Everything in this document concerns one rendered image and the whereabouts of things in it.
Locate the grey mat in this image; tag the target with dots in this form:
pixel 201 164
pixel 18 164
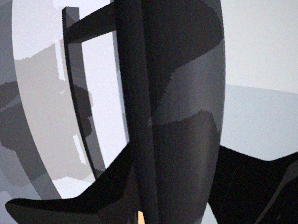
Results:
pixel 22 173

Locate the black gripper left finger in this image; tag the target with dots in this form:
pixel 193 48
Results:
pixel 111 199

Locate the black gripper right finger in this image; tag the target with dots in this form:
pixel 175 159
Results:
pixel 245 187

